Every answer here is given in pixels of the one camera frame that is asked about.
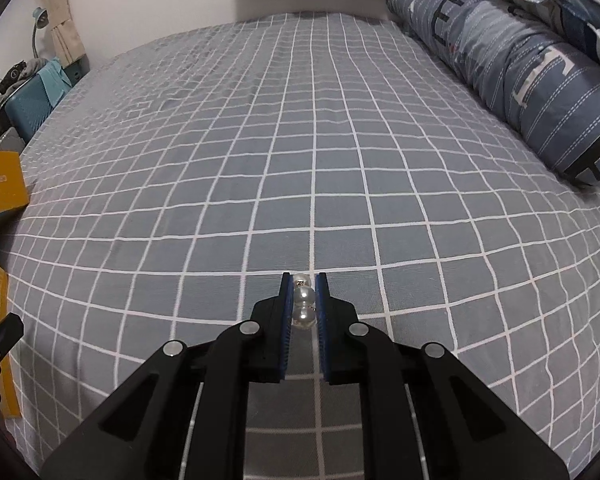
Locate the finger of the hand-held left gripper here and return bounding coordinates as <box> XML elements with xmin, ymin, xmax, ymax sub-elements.
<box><xmin>0</xmin><ymin>313</ymin><xmax>25</xmax><ymax>407</ymax></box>

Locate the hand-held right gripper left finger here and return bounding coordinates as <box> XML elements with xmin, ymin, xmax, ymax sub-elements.
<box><xmin>40</xmin><ymin>271</ymin><xmax>296</xmax><ymax>480</ymax></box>

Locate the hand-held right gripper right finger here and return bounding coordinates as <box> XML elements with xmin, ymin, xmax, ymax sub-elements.
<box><xmin>315</xmin><ymin>271</ymin><xmax>570</xmax><ymax>480</ymax></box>

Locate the blue and yellow cardboard box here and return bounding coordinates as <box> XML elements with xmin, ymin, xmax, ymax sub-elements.
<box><xmin>0</xmin><ymin>150</ymin><xmax>30</xmax><ymax>418</ymax></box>

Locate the teal suitcase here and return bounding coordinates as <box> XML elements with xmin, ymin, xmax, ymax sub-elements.
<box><xmin>5</xmin><ymin>72</ymin><xmax>74</xmax><ymax>144</ymax></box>

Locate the black tangled gadget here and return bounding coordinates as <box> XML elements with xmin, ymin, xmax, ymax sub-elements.
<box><xmin>0</xmin><ymin>59</ymin><xmax>44</xmax><ymax>94</ymax></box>

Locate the light blue cloth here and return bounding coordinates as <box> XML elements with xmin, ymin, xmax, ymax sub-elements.
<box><xmin>36</xmin><ymin>57</ymin><xmax>74</xmax><ymax>107</ymax></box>

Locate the blue desk lamp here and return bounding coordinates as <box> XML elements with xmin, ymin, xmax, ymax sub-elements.
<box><xmin>30</xmin><ymin>6</ymin><xmax>49</xmax><ymax>59</ymax></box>

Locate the tied beige side curtain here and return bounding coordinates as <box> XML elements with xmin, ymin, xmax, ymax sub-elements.
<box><xmin>32</xmin><ymin>0</ymin><xmax>89</xmax><ymax>69</ymax></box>

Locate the folded blue-grey lettered quilt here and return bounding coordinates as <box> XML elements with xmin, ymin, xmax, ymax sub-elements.
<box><xmin>386</xmin><ymin>0</ymin><xmax>600</xmax><ymax>188</ymax></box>

